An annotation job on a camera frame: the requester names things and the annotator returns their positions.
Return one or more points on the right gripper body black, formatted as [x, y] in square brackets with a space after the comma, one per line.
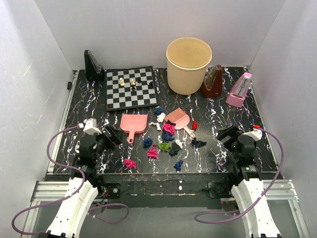
[231, 144]

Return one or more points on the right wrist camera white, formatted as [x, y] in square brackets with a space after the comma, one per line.
[256, 133]

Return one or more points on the pink dustpan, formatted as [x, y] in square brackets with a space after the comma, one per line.
[133, 124]

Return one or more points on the magenta scrap front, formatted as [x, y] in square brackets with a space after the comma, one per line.
[129, 163]

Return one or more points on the black grey chessboard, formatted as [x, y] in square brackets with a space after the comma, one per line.
[122, 97]

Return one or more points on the white scrap strip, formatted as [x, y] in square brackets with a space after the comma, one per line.
[156, 124]

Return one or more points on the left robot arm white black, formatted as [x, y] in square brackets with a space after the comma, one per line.
[84, 184]

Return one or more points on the black scrap centre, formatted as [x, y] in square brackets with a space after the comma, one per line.
[174, 149]

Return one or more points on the navy scrap left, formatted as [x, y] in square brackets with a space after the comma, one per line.
[147, 142]

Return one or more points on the small white scrap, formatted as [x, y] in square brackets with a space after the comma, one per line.
[179, 143]

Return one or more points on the navy scrap near chessboard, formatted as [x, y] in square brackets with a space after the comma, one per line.
[158, 111]

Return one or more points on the red paper scrap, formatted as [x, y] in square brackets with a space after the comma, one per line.
[194, 125]

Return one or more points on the beige plastic bucket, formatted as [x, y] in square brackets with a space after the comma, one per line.
[187, 62]

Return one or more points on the white scrap near brush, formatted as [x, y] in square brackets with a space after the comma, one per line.
[160, 118]

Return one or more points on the magenta scrap middle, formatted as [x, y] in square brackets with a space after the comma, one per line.
[152, 153]

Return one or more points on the blue scrap front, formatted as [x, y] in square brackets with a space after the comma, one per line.
[178, 165]

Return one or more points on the pink hand brush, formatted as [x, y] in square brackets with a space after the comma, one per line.
[181, 121]

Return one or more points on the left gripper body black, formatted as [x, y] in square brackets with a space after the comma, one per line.
[103, 142]

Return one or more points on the white chess piece left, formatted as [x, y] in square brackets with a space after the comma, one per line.
[121, 80]

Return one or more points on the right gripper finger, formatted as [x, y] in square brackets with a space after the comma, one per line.
[221, 134]
[231, 130]

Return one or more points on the black chess piece edge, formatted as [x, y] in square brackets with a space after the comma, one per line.
[151, 85]

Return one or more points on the navy scrap under magenta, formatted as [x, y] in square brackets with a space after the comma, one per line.
[166, 137]

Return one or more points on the pink metronome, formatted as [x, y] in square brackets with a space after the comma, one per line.
[237, 94]

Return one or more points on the green paper scrap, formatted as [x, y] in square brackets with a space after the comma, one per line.
[164, 146]

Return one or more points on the black metronome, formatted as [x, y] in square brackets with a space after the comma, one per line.
[94, 70]

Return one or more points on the magenta scrap upper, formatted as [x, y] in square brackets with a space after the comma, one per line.
[167, 127]

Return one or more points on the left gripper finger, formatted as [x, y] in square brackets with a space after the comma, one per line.
[116, 138]
[109, 130]

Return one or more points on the dark navy scrap right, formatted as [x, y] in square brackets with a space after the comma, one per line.
[197, 143]

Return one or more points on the brown metronome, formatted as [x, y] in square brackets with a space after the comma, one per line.
[212, 84]

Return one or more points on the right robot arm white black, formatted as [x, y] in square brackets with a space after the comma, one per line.
[247, 182]

